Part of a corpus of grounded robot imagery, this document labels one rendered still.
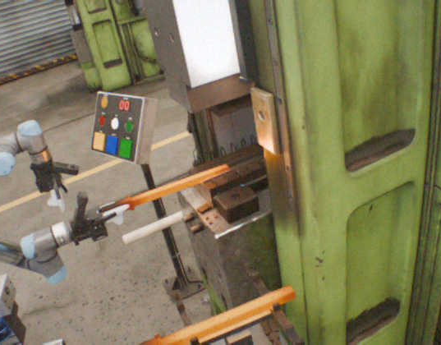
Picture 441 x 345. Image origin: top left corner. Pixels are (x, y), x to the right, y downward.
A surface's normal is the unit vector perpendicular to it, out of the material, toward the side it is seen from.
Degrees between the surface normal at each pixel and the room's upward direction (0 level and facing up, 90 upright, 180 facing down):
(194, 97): 90
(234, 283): 90
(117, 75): 90
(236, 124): 90
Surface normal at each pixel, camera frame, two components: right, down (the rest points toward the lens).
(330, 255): 0.44, 0.40
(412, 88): -0.82, 0.41
